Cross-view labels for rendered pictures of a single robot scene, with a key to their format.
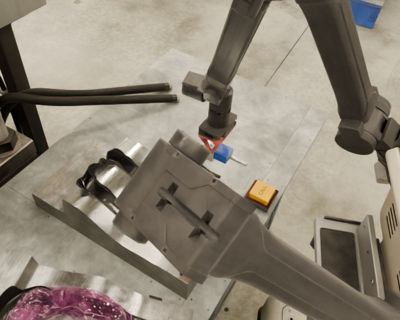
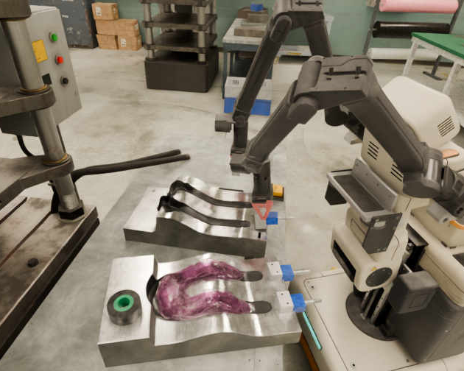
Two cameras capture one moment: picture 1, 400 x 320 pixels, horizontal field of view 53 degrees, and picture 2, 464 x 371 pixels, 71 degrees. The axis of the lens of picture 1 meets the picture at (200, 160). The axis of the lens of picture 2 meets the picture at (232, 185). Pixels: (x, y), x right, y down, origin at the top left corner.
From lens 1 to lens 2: 0.49 m
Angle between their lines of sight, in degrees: 20
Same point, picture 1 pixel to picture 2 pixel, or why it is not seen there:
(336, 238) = (344, 179)
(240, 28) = (267, 58)
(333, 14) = (324, 31)
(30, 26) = not seen: hidden behind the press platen
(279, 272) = (384, 101)
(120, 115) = (154, 175)
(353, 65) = not seen: hidden behind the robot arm
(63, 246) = (161, 257)
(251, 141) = not seen: hidden behind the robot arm
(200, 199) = (350, 65)
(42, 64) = (37, 188)
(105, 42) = (85, 162)
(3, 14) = (58, 114)
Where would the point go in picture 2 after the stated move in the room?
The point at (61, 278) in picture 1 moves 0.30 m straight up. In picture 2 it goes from (180, 265) to (174, 183)
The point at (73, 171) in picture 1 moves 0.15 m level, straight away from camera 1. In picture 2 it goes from (146, 207) to (125, 190)
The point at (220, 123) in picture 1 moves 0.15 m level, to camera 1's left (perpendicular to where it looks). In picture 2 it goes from (243, 143) to (205, 147)
